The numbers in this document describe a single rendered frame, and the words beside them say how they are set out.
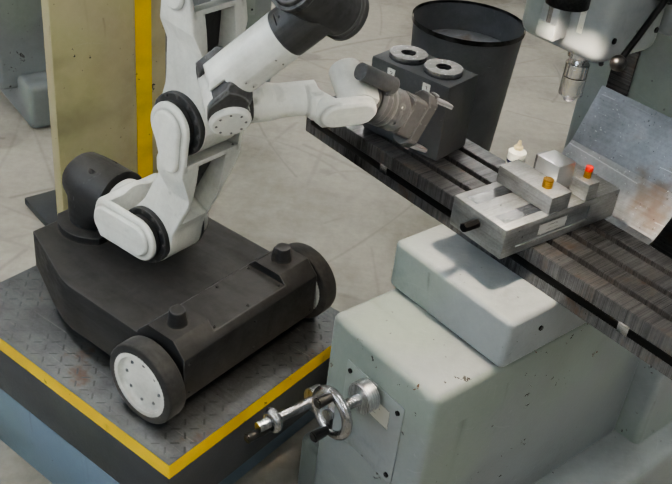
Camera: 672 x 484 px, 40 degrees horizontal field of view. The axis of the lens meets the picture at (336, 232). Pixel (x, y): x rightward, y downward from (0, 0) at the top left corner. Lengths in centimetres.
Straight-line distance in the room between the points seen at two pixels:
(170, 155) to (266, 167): 194
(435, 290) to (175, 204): 62
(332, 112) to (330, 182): 212
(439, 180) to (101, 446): 99
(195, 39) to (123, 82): 149
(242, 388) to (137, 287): 35
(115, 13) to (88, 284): 122
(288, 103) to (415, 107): 29
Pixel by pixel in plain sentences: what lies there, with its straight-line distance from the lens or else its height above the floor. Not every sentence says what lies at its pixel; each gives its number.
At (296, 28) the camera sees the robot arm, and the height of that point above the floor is 137.
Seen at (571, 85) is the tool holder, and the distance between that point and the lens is 189.
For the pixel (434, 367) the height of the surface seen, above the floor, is 72.
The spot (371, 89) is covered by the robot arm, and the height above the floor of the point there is 120.
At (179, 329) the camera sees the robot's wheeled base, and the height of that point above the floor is 61.
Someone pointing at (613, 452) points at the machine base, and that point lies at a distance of 260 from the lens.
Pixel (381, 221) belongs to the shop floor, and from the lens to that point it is 364.
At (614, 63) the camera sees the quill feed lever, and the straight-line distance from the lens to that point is 174.
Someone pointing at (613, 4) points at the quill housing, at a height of 143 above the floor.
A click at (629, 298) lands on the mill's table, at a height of 92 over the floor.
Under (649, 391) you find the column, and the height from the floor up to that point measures 38.
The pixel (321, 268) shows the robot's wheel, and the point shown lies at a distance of 234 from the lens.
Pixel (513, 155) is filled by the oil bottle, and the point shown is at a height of 100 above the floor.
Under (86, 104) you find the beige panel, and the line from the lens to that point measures 331.
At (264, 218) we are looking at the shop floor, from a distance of 358.
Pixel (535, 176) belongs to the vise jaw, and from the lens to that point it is 195.
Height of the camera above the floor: 193
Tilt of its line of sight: 33 degrees down
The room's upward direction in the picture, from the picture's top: 7 degrees clockwise
